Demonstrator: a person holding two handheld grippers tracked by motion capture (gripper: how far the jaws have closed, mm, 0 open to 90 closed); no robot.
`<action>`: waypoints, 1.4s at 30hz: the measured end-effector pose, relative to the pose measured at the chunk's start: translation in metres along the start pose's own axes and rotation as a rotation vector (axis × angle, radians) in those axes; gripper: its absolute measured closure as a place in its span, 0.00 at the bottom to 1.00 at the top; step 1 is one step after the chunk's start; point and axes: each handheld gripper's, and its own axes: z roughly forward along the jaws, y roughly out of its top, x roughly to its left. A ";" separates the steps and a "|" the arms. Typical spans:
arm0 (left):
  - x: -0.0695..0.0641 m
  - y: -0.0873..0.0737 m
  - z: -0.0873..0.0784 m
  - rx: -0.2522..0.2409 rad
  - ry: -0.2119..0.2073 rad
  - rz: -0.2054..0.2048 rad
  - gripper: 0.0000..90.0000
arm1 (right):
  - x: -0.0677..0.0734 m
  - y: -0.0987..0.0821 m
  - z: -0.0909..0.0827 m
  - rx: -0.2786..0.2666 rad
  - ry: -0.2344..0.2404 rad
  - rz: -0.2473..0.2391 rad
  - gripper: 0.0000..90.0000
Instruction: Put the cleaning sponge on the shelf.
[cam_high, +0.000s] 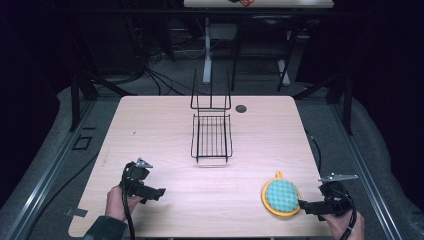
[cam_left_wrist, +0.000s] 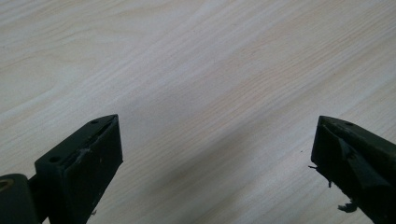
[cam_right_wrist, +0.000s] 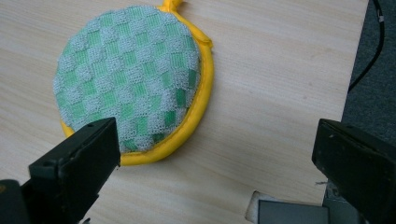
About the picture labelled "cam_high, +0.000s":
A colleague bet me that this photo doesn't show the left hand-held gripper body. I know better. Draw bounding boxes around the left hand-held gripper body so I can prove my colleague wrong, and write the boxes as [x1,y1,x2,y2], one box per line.
[121,157,154,198]

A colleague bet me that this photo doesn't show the thin black cable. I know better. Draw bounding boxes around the thin black cable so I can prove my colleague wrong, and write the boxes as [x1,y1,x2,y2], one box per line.
[304,128,323,174]

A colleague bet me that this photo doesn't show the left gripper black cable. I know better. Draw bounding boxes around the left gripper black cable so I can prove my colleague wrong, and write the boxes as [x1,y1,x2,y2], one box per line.
[120,164,137,240]

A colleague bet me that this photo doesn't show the teal cloth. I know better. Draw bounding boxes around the teal cloth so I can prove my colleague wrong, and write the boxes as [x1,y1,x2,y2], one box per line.
[260,171,302,218]

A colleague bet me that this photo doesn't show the grey tape piece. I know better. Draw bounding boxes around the grey tape piece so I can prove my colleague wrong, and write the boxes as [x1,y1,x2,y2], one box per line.
[64,207,89,219]

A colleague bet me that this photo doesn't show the person's left hand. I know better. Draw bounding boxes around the person's left hand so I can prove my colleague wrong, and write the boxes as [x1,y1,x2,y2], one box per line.
[104,185,144,223]

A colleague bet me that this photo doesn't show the black wire rack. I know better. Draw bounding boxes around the black wire rack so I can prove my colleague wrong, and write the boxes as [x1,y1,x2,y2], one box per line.
[190,67,234,164]

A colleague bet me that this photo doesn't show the aluminium floor rail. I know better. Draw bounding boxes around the aluminium floor rail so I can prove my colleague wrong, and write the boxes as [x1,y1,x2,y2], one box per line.
[5,99,98,240]
[329,103,402,240]

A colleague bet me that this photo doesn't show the black metal stand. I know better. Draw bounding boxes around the black metal stand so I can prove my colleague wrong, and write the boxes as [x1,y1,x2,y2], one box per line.
[67,71,138,133]
[292,74,355,136]

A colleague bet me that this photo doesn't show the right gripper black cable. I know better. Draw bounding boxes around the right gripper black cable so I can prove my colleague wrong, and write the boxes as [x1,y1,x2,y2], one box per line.
[339,190,358,240]

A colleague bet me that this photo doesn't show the bundle of floor cables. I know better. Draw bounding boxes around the bundle of floor cables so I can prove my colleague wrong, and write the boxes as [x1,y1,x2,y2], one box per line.
[142,43,208,97]

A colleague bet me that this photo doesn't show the black chair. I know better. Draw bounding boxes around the black chair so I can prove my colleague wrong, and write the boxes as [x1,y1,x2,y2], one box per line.
[230,14,302,93]

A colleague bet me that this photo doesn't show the person's right hand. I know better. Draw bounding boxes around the person's right hand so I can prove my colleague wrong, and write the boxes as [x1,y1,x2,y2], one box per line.
[321,212,366,240]

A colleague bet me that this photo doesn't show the white background table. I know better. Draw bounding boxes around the white background table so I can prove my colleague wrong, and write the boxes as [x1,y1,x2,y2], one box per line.
[183,0,336,86]

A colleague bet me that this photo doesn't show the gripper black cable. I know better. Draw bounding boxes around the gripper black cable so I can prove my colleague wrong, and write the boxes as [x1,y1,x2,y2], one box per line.
[120,164,137,240]
[339,190,358,240]

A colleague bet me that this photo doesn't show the long black floor cable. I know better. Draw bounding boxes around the long black floor cable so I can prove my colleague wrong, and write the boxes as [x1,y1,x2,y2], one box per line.
[25,151,101,240]

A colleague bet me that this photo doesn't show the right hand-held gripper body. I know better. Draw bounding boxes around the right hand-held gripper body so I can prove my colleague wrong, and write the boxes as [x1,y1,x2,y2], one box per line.
[317,172,360,218]

